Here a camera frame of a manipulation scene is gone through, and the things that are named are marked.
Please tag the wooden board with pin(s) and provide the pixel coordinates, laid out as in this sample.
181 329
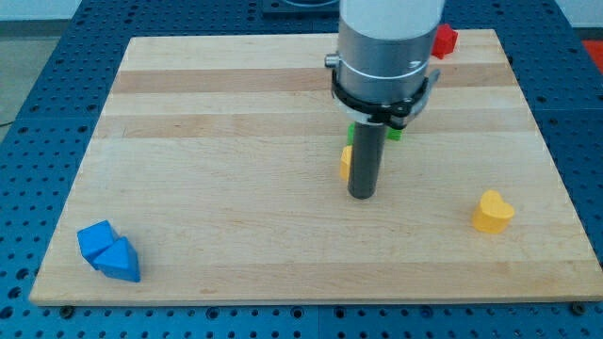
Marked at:
218 158

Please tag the green block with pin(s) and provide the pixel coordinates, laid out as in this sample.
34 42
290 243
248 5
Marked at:
391 134

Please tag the yellow block behind rod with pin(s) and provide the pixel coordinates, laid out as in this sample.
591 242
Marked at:
345 160

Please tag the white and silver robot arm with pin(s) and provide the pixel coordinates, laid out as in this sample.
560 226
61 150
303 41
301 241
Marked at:
380 75

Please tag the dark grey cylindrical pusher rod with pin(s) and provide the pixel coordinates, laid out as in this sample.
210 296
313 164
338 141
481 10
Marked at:
366 159

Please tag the yellow heart block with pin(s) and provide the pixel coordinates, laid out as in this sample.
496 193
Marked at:
492 214

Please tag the black clamp ring mount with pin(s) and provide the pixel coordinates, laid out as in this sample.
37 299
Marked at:
396 115

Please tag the blue cube block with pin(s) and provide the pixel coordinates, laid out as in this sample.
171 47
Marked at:
95 239

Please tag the red block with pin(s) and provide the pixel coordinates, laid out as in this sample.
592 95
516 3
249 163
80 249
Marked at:
445 41

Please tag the blue triangular block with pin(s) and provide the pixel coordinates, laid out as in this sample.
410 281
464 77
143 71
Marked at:
119 261

